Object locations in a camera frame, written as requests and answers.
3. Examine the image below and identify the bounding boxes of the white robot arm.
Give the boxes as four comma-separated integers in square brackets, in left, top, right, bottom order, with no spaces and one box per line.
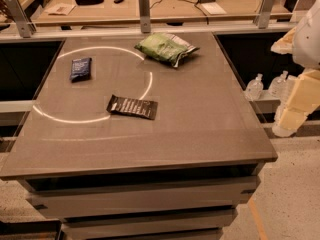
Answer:
[271,0,320,137]

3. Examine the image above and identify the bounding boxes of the blue rxbar blueberry wrapper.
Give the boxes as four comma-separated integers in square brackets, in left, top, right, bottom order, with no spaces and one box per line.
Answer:
[69,57,92,82]

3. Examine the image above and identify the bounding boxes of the clear plastic bottle right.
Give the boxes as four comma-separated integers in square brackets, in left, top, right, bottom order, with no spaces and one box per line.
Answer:
[268,71,288,98]

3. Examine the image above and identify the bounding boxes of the clear plastic bottle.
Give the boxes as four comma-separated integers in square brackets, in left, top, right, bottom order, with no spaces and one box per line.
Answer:
[268,71,288,98]
[245,74,263,101]

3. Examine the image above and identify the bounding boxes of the clear plastic bottle left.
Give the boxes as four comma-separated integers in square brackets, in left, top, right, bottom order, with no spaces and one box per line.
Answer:
[245,74,263,101]

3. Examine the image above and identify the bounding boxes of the white paper sheet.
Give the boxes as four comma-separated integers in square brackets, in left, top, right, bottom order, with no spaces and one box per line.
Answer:
[202,2,226,15]

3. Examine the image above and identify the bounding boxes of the green chip bag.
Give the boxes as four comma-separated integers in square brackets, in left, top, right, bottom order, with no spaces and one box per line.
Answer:
[134,33,199,68]

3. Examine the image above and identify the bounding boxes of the grey drawer cabinet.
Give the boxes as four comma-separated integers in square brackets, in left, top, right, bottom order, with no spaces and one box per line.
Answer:
[24,164,260,240]

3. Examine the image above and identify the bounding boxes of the black snack bar wrapper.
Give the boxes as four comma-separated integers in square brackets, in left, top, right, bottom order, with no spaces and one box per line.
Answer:
[106,95,158,120]

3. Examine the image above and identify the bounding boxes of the small black remote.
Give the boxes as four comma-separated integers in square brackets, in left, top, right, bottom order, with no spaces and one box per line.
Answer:
[114,0,124,4]

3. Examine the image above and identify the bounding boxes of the black cloth bundle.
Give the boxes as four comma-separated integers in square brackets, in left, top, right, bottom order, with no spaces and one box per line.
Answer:
[75,0,104,6]

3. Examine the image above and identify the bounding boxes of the paper booklet on desk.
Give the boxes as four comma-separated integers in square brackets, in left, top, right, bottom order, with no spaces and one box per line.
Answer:
[46,3,75,16]

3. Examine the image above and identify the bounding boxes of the right metal bracket post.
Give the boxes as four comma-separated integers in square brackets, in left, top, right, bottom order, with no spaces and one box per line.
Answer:
[254,0,275,29]

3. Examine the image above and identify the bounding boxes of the metal bracket post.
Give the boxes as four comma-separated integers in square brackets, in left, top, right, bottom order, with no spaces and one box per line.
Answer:
[138,0,151,33]
[254,0,275,29]
[1,0,36,38]

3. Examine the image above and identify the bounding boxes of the middle metal bracket post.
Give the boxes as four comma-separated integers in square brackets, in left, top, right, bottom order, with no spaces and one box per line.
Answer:
[138,0,151,33]

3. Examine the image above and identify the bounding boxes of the left metal bracket post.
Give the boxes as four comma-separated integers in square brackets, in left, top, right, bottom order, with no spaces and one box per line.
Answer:
[1,0,36,38]

